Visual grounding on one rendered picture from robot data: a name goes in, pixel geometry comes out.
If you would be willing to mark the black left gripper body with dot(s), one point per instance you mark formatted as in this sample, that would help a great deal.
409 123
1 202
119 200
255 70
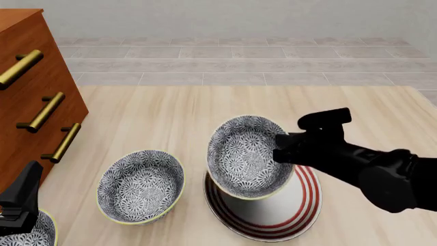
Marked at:
15 215

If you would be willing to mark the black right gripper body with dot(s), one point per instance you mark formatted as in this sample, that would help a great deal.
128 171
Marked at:
317 148

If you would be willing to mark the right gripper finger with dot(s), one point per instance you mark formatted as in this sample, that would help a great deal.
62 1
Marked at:
285 141
283 156

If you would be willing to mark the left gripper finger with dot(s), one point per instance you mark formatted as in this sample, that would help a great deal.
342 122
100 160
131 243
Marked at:
25 187

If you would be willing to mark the black white patterned bowl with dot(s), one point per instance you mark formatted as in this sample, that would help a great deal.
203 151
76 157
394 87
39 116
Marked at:
244 160
141 185
44 230

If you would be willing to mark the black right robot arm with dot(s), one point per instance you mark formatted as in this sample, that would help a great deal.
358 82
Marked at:
392 176

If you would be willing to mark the white plate with red rings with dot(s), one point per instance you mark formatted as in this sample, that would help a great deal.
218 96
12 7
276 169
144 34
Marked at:
290 205

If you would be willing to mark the wooden cabinet with drawers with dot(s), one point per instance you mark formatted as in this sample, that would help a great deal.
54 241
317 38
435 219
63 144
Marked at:
32 107

